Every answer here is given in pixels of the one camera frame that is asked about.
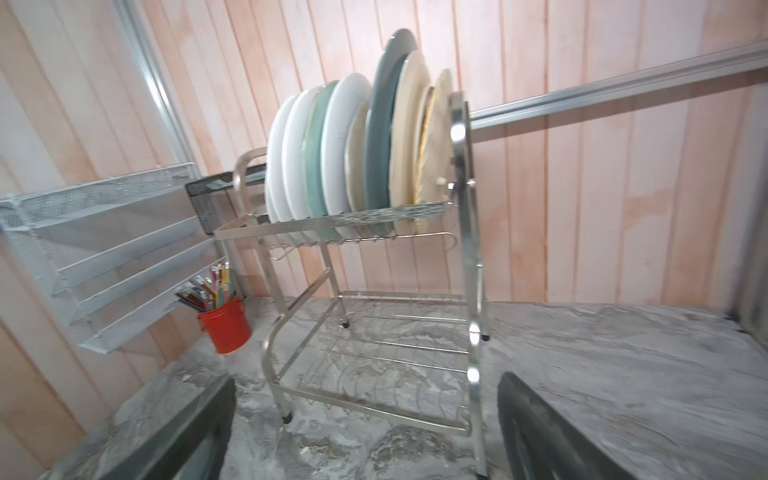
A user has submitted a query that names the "white mesh wall shelf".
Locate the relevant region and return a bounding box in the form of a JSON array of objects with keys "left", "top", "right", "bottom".
[{"left": 1, "top": 163, "right": 226, "bottom": 355}]

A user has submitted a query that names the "pencils bundle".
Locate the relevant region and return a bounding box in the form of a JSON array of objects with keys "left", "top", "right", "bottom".
[{"left": 174, "top": 261, "right": 236, "bottom": 313}]

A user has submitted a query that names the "green rimmed white plate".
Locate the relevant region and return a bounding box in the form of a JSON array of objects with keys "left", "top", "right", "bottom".
[{"left": 320, "top": 72, "right": 371, "bottom": 215}]

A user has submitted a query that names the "pale green flower plate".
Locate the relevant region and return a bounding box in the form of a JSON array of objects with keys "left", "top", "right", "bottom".
[{"left": 302, "top": 80, "right": 339, "bottom": 218}]

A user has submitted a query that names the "red pencil cup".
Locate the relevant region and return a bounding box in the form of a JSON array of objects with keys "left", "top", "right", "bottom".
[{"left": 198, "top": 297, "right": 252, "bottom": 354}]

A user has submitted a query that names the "black oval plate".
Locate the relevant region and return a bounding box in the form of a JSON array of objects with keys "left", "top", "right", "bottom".
[{"left": 345, "top": 101, "right": 369, "bottom": 212}]

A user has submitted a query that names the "orange sunburst plate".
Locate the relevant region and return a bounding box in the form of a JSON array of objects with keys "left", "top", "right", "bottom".
[{"left": 282, "top": 86, "right": 322, "bottom": 220}]

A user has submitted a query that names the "cream floral plate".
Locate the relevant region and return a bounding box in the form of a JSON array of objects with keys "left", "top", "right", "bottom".
[{"left": 389, "top": 50, "right": 430, "bottom": 207}]

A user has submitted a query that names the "black mesh wall basket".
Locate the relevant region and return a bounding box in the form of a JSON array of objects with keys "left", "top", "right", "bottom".
[{"left": 185, "top": 165, "right": 267, "bottom": 236}]

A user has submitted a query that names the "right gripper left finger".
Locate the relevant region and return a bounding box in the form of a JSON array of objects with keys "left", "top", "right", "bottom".
[{"left": 103, "top": 375, "right": 237, "bottom": 479}]

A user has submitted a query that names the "pale green glass plate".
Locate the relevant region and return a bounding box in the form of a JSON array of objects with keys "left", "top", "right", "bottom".
[{"left": 363, "top": 28, "right": 418, "bottom": 210}]

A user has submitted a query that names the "steel dish rack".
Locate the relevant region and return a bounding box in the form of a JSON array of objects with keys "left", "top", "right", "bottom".
[{"left": 212, "top": 91, "right": 492, "bottom": 480}]

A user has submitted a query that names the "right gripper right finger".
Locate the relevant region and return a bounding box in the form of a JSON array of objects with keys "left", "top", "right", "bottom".
[{"left": 497, "top": 371, "right": 633, "bottom": 479}]

